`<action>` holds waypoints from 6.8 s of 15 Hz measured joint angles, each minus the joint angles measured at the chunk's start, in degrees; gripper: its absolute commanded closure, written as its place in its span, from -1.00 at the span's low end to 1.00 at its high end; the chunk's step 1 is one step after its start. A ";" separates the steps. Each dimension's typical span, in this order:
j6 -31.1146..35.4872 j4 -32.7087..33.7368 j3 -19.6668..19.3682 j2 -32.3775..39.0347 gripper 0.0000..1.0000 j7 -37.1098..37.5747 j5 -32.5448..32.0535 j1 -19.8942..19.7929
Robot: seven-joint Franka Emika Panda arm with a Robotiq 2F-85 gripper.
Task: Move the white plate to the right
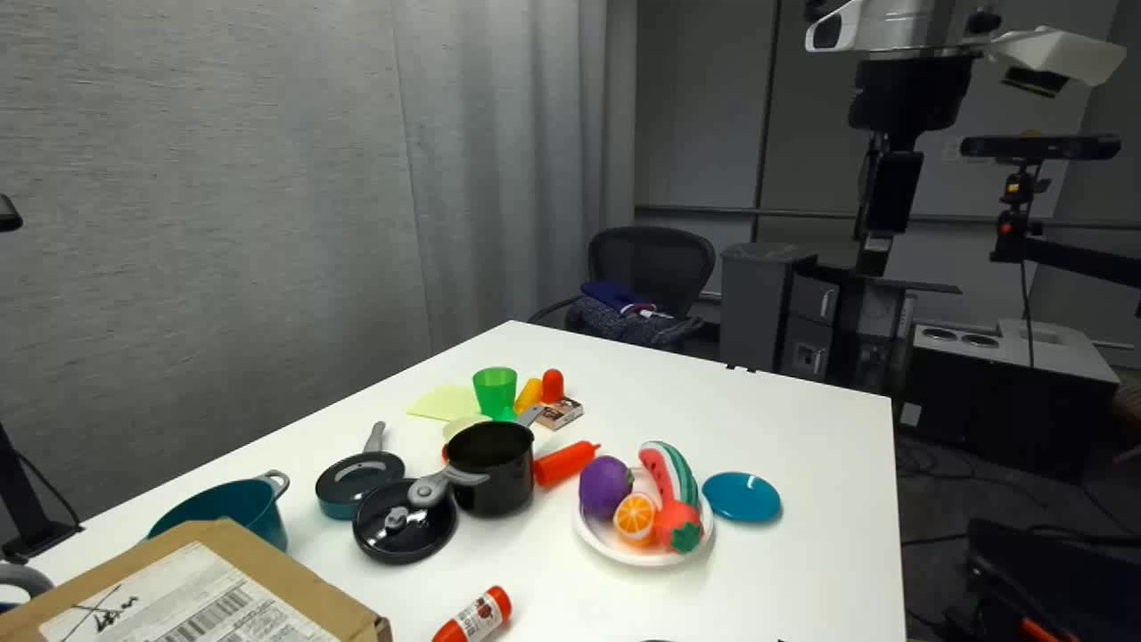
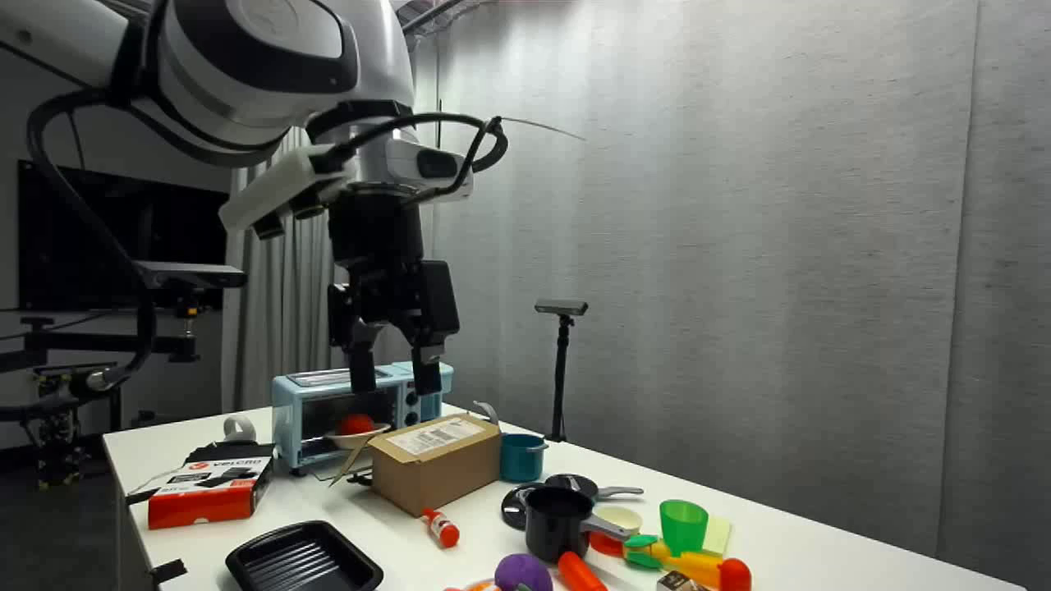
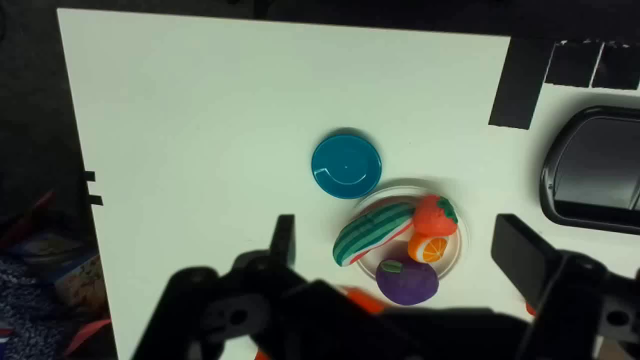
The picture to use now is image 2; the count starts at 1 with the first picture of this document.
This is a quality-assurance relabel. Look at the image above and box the cardboard box with label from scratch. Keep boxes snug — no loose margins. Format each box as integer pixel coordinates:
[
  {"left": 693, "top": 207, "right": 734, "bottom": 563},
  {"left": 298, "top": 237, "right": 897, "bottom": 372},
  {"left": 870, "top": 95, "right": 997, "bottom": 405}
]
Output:
[{"left": 373, "top": 415, "right": 500, "bottom": 516}]

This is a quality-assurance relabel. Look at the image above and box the purple toy ball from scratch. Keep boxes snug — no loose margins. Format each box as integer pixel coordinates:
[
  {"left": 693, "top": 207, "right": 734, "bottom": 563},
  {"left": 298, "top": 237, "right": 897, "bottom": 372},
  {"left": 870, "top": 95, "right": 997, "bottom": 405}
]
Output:
[{"left": 496, "top": 554, "right": 553, "bottom": 591}]

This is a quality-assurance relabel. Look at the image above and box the black grill pan tray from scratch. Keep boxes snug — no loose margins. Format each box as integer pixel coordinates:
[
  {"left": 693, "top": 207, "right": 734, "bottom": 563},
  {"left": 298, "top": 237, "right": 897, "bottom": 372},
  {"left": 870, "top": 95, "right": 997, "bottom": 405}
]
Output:
[{"left": 227, "top": 521, "right": 385, "bottom": 591}]

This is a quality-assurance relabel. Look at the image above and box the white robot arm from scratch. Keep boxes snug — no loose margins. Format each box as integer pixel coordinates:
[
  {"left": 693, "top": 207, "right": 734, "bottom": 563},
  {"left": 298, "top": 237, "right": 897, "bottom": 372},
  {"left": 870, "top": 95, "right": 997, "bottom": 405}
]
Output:
[{"left": 0, "top": 0, "right": 510, "bottom": 395}]

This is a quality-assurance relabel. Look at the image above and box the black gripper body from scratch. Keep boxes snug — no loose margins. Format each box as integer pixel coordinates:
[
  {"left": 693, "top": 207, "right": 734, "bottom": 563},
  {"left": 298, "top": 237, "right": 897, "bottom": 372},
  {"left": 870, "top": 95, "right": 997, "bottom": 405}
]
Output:
[{"left": 330, "top": 189, "right": 459, "bottom": 351}]

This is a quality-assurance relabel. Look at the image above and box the green plastic cup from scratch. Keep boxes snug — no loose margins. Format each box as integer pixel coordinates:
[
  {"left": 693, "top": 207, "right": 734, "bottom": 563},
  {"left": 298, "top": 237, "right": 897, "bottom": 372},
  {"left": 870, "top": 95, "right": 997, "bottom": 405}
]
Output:
[{"left": 662, "top": 500, "right": 711, "bottom": 554}]

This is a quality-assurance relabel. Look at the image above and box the black wall monitor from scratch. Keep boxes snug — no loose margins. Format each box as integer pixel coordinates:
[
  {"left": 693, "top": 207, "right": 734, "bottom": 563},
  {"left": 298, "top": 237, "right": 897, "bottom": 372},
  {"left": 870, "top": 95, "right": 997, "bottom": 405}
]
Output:
[{"left": 14, "top": 158, "right": 233, "bottom": 315}]

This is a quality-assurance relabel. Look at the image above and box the small patterned toy block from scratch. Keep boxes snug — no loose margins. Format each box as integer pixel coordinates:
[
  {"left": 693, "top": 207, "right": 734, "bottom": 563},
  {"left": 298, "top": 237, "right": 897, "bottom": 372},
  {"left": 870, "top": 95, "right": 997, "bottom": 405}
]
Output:
[{"left": 656, "top": 571, "right": 708, "bottom": 591}]

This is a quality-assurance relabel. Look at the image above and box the red white glue stick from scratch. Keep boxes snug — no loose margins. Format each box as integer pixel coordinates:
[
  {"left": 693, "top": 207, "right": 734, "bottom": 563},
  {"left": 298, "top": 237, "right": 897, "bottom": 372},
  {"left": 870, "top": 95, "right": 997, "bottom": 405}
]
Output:
[{"left": 424, "top": 508, "right": 459, "bottom": 547}]

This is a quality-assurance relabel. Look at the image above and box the light blue toy oven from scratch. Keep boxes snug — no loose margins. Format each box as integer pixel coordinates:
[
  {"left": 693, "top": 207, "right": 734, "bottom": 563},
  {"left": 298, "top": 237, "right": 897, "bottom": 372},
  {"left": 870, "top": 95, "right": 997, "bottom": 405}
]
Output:
[{"left": 274, "top": 362, "right": 455, "bottom": 468}]

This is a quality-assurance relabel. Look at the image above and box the black toy saucepan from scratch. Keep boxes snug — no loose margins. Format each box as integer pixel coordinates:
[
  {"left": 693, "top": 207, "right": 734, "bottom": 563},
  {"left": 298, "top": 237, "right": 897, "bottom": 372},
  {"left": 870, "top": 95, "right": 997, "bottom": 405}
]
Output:
[{"left": 522, "top": 486, "right": 627, "bottom": 563}]

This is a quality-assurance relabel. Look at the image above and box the yellow toy piece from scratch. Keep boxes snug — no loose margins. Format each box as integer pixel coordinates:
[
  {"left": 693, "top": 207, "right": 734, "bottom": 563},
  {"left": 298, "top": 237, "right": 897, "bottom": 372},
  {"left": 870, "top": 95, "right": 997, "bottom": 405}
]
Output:
[{"left": 652, "top": 544, "right": 720, "bottom": 587}]

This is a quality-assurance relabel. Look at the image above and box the teal toy pot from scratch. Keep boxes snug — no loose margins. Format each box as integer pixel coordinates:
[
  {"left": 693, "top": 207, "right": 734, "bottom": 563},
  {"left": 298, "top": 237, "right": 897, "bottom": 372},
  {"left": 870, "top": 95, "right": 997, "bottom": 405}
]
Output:
[{"left": 500, "top": 433, "right": 545, "bottom": 482}]

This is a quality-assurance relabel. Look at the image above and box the yellow green cloth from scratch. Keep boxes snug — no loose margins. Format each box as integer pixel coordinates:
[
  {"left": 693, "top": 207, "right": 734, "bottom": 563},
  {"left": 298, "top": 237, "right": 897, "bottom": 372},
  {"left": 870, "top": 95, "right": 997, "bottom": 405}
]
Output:
[{"left": 704, "top": 518, "right": 734, "bottom": 554}]

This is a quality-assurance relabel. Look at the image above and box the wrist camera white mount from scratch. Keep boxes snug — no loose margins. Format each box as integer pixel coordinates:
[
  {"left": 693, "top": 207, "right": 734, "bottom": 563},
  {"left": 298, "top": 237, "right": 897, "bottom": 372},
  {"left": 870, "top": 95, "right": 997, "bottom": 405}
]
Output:
[{"left": 219, "top": 139, "right": 465, "bottom": 231}]

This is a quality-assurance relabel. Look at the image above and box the black camera stand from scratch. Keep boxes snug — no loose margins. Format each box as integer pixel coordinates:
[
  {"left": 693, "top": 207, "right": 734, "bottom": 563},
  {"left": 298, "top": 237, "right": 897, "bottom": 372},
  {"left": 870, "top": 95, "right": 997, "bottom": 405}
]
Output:
[{"left": 537, "top": 300, "right": 587, "bottom": 441}]

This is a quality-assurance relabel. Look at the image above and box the red and white box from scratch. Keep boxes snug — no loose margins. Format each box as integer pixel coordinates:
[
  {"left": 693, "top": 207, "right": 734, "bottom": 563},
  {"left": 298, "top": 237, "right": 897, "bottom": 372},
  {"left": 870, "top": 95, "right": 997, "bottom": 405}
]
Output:
[{"left": 147, "top": 456, "right": 274, "bottom": 528}]

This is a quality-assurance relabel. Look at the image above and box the dark toy frying pan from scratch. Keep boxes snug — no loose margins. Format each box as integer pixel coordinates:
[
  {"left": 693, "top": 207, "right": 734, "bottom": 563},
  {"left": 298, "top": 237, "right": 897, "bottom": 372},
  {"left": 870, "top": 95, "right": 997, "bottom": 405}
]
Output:
[{"left": 545, "top": 473, "right": 645, "bottom": 503}]

